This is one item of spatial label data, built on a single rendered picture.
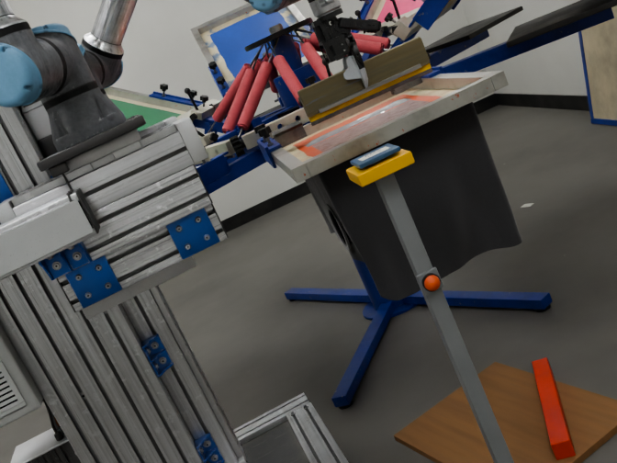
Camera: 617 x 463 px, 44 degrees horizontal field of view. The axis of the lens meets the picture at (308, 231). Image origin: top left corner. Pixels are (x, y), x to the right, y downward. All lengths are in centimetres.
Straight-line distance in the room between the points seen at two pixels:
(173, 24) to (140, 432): 499
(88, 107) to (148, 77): 498
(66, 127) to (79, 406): 68
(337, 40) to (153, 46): 464
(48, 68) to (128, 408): 83
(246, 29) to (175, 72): 219
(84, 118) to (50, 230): 24
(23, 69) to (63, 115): 17
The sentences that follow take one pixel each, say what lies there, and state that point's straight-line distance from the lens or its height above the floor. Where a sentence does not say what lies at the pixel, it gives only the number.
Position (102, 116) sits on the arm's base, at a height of 129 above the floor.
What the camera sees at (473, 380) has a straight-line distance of 188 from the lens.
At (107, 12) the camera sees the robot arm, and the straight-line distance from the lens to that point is 218.
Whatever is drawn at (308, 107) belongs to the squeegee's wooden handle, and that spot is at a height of 109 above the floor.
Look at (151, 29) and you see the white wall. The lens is 657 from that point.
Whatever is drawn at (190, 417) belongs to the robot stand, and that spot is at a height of 53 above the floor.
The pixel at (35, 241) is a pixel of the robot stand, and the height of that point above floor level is 113.
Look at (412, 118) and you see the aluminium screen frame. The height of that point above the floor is 98.
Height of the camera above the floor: 127
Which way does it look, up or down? 14 degrees down
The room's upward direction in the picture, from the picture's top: 24 degrees counter-clockwise
